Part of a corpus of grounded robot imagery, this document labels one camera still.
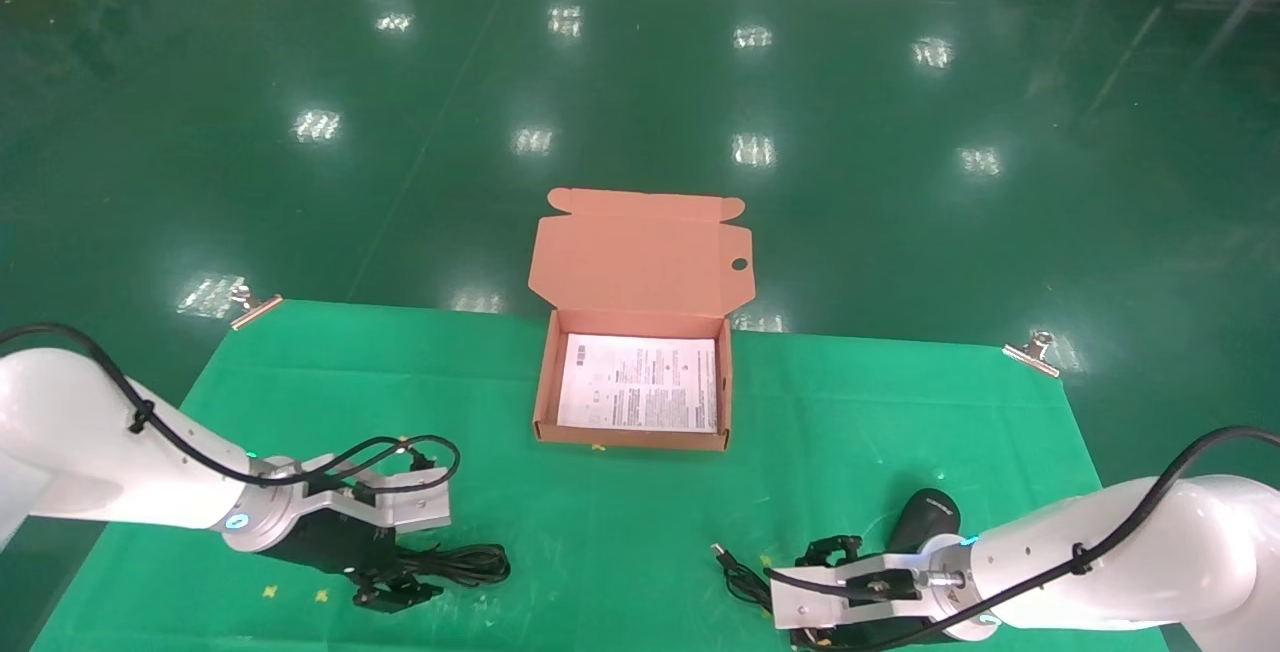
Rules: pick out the orange cardboard box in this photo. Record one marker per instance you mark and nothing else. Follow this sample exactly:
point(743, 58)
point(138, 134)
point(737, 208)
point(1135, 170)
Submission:
point(640, 262)

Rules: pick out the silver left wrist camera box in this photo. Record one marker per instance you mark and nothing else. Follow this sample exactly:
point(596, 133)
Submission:
point(420, 504)

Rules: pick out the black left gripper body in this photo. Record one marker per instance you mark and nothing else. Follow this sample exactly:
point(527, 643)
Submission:
point(330, 544)

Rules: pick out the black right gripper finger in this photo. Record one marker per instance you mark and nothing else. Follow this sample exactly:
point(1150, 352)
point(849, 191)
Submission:
point(830, 550)

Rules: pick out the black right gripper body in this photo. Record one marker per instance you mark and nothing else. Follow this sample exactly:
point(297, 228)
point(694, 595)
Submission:
point(880, 637)

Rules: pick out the white printed paper leaflet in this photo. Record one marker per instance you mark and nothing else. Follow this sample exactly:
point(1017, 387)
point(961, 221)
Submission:
point(640, 382)

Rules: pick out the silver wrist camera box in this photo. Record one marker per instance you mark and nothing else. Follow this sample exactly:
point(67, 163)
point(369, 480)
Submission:
point(420, 504)
point(815, 602)

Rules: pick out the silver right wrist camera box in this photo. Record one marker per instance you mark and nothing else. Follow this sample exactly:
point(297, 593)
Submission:
point(815, 602)

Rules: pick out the metal binder clip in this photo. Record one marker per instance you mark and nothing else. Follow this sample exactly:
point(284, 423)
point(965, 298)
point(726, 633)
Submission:
point(1030, 354)
point(255, 309)

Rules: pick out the green table cloth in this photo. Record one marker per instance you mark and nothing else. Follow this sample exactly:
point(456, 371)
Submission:
point(620, 522)

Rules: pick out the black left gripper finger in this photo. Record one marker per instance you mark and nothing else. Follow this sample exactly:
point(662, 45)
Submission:
point(400, 595)

